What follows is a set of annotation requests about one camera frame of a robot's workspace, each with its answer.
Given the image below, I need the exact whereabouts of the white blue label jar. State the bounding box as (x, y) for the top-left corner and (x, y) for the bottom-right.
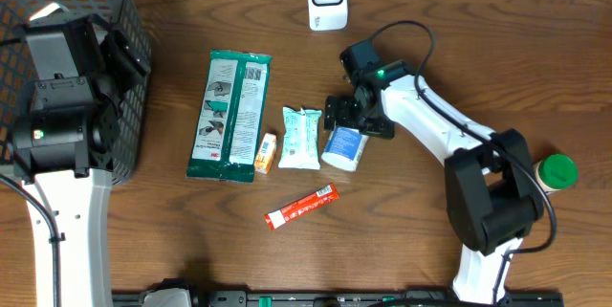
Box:
(321, 126), (369, 172)

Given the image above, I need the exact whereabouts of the mint green wipes pack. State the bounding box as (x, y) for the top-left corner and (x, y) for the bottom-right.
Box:
(278, 107), (322, 170)

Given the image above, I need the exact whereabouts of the orange Kleenex tissue pack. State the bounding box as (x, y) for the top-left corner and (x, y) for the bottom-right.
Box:
(254, 133), (277, 174)

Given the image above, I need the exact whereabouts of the green white 3M package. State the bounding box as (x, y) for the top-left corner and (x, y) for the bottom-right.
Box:
(186, 51), (272, 184)

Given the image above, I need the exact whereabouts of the red snack bar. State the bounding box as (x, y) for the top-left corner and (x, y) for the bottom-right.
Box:
(265, 184), (339, 230)

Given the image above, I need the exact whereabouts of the green lid jar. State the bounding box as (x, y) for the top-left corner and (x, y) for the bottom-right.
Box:
(534, 154), (578, 194)

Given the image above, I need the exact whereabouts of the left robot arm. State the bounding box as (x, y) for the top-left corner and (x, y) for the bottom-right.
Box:
(9, 3), (150, 306)

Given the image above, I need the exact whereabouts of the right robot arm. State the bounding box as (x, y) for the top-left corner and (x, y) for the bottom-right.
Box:
(324, 39), (550, 305)

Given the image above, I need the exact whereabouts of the grey plastic mesh basket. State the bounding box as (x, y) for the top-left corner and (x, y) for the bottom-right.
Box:
(1, 0), (151, 185)

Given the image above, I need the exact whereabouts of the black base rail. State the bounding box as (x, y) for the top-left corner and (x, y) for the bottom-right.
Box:
(112, 277), (565, 307)

